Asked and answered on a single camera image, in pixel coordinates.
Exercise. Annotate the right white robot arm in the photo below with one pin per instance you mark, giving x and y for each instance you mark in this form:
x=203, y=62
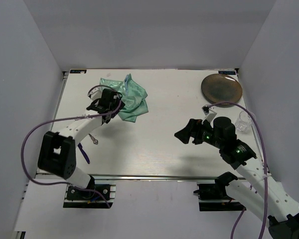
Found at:
x=268, y=200

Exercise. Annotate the clear glass cup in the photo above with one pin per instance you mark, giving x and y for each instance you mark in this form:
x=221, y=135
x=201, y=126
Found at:
x=243, y=122

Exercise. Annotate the purple knife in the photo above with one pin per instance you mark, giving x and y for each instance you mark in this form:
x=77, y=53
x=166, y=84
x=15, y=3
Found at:
x=86, y=157

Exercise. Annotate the right table corner sticker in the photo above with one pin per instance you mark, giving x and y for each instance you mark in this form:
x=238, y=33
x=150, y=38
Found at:
x=227, y=72

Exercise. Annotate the table corner sticker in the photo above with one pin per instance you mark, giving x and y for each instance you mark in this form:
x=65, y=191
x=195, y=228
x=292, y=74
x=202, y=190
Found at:
x=78, y=71
x=227, y=72

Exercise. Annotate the brown ceramic plate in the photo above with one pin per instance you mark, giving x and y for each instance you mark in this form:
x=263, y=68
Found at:
x=221, y=88

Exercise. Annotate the green satin cloth napkin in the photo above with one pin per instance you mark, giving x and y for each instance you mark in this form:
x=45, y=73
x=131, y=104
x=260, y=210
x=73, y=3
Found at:
x=133, y=96

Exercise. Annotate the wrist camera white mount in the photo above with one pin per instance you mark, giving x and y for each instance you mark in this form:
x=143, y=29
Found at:
x=95, y=93
x=210, y=114

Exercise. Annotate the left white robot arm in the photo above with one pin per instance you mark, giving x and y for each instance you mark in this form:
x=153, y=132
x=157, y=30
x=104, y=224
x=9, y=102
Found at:
x=58, y=150

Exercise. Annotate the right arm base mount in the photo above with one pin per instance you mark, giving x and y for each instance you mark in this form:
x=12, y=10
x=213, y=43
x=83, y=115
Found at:
x=210, y=199

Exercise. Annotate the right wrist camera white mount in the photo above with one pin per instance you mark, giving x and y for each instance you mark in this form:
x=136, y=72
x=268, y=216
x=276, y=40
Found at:
x=210, y=114

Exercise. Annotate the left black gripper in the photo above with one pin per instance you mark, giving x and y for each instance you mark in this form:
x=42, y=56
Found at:
x=116, y=103

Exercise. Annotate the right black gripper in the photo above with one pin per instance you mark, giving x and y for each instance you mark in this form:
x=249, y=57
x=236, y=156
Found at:
x=193, y=129

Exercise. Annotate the ornate iridescent fork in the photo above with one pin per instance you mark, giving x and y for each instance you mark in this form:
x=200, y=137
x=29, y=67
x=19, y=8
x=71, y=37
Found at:
x=94, y=140

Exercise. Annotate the left table corner sticker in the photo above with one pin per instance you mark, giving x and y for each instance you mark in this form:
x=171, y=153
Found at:
x=78, y=71

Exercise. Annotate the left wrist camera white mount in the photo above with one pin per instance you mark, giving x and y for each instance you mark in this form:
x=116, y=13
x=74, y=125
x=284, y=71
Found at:
x=95, y=93

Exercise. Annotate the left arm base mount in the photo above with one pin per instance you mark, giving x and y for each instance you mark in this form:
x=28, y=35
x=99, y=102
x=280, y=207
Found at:
x=78, y=199

